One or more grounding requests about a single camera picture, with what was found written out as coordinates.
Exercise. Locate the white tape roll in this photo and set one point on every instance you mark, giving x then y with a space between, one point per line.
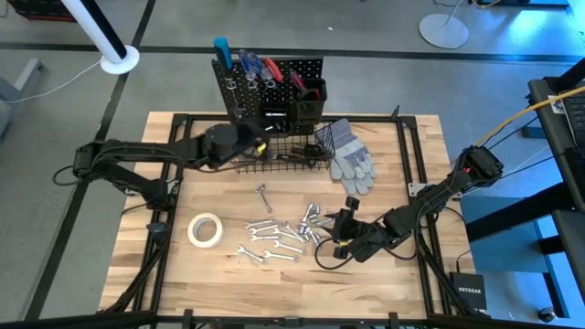
194 237

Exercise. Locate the tall black plastic bin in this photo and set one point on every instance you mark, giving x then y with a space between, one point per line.
311 114

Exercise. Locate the black Netgear box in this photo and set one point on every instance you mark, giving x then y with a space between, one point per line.
468 292

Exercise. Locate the grey round stand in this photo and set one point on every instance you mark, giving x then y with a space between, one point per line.
443 32

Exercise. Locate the silver straight peg hook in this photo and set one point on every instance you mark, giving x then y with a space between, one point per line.
238 112

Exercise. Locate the red and blue pliers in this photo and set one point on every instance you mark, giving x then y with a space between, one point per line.
315 94

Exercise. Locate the white pole stand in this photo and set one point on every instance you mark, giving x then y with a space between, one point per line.
119 59

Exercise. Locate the grey striped work glove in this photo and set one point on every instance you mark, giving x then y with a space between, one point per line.
347 141
352 185

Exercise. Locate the black frame clamp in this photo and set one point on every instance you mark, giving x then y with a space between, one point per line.
158 227

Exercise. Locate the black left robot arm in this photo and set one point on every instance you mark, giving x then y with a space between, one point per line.
137 151

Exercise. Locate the black caster wheel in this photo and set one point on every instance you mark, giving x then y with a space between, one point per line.
547 315

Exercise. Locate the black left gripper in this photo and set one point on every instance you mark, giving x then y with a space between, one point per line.
252 141

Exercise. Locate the black metal peg board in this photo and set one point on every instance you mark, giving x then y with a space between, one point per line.
311 66

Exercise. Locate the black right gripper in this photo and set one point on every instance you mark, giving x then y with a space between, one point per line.
349 233

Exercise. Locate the short black plastic bin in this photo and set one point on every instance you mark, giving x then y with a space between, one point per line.
274 134

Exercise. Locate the grey furniture piece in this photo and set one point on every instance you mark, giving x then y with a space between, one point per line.
9 91

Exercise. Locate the black keyboard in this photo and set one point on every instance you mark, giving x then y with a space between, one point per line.
576 119

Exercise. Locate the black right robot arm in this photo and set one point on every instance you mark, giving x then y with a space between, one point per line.
434 196

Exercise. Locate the blue and black screwdriver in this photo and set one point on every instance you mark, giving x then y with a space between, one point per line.
222 50

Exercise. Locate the red crate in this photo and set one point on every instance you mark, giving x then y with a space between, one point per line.
36 11

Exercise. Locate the black desk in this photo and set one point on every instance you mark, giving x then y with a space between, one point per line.
548 137

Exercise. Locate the long chrome tubular socket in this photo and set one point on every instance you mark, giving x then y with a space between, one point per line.
323 222
307 215

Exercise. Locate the black safety glasses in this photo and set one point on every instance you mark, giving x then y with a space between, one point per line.
313 150

